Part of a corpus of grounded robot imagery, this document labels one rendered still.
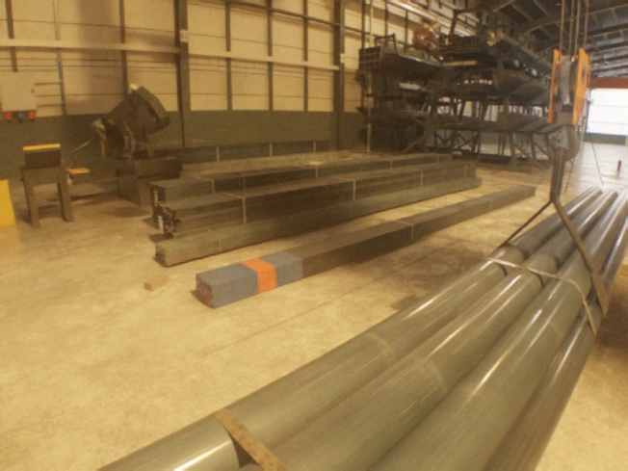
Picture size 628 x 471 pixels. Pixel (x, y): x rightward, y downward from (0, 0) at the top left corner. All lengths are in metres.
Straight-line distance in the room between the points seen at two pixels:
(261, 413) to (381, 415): 0.25
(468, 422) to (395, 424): 0.15
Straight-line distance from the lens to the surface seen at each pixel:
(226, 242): 3.32
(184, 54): 10.64
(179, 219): 3.39
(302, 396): 0.85
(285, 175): 4.70
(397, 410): 0.84
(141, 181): 5.62
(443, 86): 10.61
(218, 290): 2.37
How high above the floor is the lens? 1.12
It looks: 17 degrees down
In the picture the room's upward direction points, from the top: straight up
